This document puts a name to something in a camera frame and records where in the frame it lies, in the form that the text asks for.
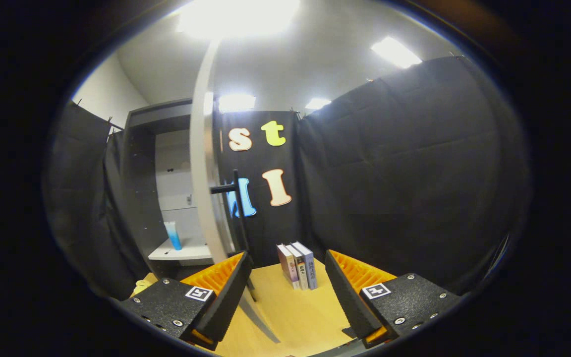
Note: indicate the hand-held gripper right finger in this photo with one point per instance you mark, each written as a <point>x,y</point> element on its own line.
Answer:
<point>347,297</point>

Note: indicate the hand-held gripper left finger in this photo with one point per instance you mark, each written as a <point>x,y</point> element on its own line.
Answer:
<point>228,297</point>

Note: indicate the white and blue tube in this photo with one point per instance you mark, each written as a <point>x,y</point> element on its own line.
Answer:
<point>173,237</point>

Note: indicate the grey blue book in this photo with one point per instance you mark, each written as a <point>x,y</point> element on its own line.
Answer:
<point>310,265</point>

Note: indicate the white book with yellow spine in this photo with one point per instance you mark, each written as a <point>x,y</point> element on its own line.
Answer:
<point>299,267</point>

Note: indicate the white cabinet shelf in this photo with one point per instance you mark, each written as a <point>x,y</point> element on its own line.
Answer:
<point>186,253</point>

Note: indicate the pink purple book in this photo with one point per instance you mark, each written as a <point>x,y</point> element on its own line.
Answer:
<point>286,265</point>

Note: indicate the pale yellow object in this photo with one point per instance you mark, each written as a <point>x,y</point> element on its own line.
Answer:
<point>142,287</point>

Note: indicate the dark grey cabinet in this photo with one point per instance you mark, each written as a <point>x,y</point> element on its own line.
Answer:
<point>139,188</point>

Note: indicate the small ceiling light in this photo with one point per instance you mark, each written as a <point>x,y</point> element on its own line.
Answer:
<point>236,103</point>
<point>317,103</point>

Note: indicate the long ceiling light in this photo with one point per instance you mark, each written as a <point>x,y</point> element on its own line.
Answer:
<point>395,52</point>

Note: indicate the large ceiling light panel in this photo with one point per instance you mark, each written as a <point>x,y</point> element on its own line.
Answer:
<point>238,17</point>

